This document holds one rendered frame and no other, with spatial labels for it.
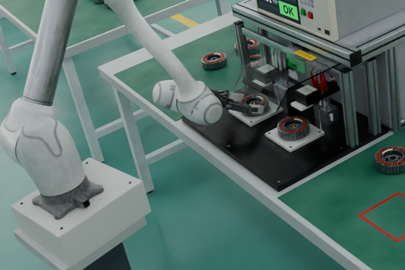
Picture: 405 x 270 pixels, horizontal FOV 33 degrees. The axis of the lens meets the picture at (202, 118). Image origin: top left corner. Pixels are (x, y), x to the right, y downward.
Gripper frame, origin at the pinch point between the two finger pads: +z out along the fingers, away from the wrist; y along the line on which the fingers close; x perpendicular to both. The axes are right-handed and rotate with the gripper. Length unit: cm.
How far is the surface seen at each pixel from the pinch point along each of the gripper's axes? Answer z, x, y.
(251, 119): -1.6, -4.5, 5.0
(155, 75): -5, -10, -65
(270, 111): 5.3, -0.5, 6.3
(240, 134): -7.9, -9.5, 9.2
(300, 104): 1.3, 8.5, 24.7
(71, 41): -16, -16, -140
